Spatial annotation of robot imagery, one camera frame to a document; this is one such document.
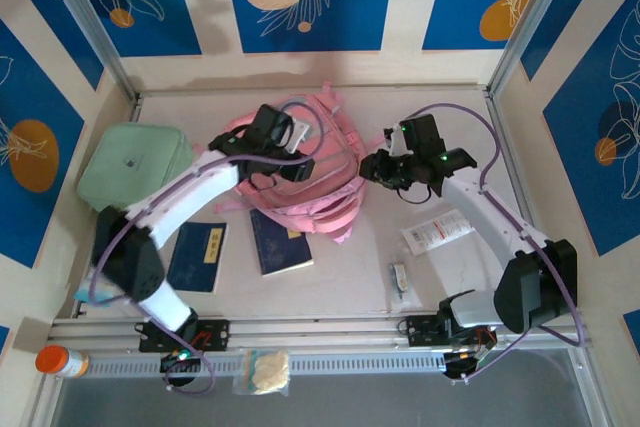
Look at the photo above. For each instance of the pink student backpack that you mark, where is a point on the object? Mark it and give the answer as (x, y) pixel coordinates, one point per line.
(330, 197)

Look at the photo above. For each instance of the dark blue book yellow label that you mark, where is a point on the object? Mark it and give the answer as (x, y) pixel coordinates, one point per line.
(192, 262)
(280, 252)

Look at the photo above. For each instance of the clear plastic pen pouch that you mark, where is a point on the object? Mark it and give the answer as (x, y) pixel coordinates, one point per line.
(400, 282)

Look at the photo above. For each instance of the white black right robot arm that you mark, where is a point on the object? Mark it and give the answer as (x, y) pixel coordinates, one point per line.
(480, 212)

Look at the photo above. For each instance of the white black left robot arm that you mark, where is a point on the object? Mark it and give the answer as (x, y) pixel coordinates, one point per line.
(200, 192)

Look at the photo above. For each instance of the clear bag with white contents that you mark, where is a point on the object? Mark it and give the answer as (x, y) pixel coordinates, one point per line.
(267, 372)

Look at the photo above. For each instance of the white red wipes packet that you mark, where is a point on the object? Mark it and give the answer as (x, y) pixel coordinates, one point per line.
(430, 234)

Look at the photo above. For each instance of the mint green zip pouch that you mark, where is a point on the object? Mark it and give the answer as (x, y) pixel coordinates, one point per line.
(132, 162)

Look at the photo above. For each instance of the light blue packet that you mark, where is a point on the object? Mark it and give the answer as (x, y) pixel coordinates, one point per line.
(100, 294)

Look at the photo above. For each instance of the orange capped bottle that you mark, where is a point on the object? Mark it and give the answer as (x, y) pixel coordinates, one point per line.
(52, 361)

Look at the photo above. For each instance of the aluminium frame rail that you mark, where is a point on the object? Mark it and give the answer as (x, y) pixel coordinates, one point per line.
(320, 329)

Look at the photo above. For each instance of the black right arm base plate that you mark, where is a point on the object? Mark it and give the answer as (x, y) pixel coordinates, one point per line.
(425, 329)

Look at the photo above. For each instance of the aluminium corner post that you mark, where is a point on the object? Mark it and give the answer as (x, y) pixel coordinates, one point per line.
(85, 22)
(535, 22)

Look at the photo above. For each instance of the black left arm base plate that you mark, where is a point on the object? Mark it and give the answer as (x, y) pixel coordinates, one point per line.
(217, 334)

